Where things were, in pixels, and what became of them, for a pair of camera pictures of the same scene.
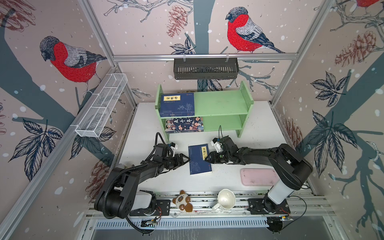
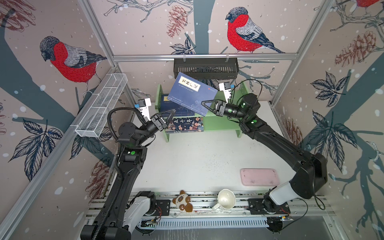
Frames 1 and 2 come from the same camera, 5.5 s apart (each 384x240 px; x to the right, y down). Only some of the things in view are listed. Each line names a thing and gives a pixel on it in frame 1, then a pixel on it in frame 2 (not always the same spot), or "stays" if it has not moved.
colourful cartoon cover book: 184,125 stays
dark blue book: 197,154 -> 190,93
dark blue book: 177,104 -> 190,97
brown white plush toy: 182,201 stays
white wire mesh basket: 95,117 stays
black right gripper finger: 211,157 -> 216,101
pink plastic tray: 259,177 stays
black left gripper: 182,161 -> 162,124
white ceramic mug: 226,200 stays
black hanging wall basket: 206,68 stays
